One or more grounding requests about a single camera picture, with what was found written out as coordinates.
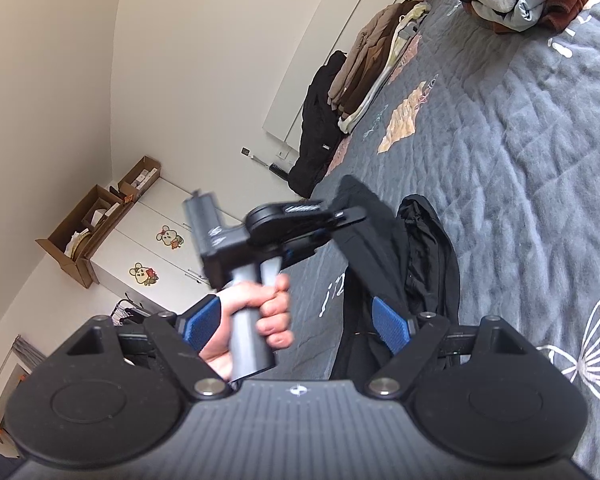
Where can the wall hook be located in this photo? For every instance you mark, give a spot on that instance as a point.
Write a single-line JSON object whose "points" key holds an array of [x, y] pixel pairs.
{"points": [[245, 151]]}

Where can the grey fish print blanket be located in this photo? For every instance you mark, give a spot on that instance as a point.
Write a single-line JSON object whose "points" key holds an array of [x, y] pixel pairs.
{"points": [[505, 160]]}

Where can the person's left hand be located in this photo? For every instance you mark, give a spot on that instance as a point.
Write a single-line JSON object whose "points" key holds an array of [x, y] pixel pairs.
{"points": [[275, 305]]}

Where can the large cardboard box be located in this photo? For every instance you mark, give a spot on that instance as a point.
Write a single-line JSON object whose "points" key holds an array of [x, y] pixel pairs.
{"points": [[65, 245]]}

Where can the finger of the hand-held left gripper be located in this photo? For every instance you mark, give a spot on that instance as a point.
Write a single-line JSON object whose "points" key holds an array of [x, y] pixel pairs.
{"points": [[347, 216], [305, 245]]}

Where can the cartoon mouse sticker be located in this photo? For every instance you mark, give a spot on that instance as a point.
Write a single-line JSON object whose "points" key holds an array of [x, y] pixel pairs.
{"points": [[170, 237], [144, 275]]}

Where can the black puffer jacket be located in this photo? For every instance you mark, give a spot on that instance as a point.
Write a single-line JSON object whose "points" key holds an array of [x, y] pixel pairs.
{"points": [[315, 125]]}

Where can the white wall socket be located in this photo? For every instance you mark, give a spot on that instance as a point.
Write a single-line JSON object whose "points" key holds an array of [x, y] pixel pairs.
{"points": [[284, 153]]}

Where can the black pants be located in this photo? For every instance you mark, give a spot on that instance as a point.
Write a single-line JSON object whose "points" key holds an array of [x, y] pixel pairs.
{"points": [[370, 260]]}

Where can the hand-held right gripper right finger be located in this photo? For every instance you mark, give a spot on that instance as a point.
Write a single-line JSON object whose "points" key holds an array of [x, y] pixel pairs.
{"points": [[392, 325]]}

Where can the stack of folded brown clothes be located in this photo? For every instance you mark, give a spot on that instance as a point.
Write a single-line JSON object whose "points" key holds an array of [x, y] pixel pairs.
{"points": [[370, 60]]}

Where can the black hairbrush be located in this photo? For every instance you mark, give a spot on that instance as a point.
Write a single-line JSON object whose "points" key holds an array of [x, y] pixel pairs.
{"points": [[279, 169]]}

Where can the black metal clothes rack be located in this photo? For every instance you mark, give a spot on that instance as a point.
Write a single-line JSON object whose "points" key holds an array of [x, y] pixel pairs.
{"points": [[125, 310]]}

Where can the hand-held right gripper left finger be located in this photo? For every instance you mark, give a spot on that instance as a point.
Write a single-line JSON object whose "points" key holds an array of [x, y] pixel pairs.
{"points": [[200, 325]]}

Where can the white wardrobe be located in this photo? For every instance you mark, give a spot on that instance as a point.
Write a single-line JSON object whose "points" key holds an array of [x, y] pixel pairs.
{"points": [[130, 245]]}

